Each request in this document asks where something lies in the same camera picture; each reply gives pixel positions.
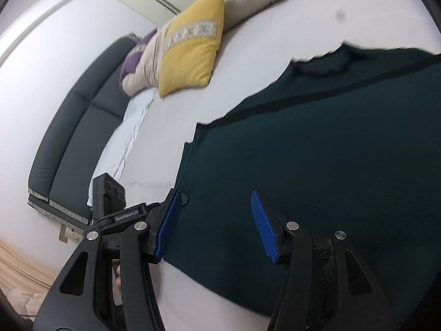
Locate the dark green sweater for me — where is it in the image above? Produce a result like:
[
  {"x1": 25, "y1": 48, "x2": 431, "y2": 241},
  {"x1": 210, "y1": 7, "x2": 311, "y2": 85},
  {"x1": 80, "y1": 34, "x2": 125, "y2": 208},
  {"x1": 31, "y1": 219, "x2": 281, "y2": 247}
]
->
[{"x1": 165, "y1": 45, "x2": 440, "y2": 322}]

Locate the person's left hand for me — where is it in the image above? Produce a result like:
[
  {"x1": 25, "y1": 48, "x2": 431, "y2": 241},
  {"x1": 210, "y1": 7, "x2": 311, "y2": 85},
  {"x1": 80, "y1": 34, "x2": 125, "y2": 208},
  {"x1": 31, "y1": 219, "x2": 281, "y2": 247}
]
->
[{"x1": 113, "y1": 262, "x2": 121, "y2": 297}]

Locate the white pillow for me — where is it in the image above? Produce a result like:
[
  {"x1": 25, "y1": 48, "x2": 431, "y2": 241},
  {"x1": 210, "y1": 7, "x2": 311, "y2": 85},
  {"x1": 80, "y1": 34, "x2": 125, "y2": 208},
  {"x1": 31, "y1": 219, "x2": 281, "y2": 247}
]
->
[{"x1": 87, "y1": 87, "x2": 158, "y2": 207}]

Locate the dark grey headboard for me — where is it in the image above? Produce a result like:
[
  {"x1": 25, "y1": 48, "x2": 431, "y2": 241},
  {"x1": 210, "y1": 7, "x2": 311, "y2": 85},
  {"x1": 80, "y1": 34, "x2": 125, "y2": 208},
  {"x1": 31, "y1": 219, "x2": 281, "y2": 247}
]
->
[{"x1": 28, "y1": 34, "x2": 135, "y2": 231}]

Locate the purple cushion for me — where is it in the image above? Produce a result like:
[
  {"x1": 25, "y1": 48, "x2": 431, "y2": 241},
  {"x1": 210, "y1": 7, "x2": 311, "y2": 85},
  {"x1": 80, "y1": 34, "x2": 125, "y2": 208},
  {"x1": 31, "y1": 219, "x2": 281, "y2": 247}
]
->
[{"x1": 119, "y1": 28, "x2": 158, "y2": 83}]

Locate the yellow patterned cushion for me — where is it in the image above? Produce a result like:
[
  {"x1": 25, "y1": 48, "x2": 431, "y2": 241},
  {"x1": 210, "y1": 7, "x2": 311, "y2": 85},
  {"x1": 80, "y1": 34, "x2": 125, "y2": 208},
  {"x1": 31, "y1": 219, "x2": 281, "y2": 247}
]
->
[{"x1": 158, "y1": 0, "x2": 225, "y2": 98}]

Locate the white bed sheet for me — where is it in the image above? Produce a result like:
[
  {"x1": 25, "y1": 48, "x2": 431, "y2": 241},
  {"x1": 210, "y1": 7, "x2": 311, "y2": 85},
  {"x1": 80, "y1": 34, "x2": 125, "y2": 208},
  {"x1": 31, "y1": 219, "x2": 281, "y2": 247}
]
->
[{"x1": 120, "y1": 0, "x2": 440, "y2": 204}]

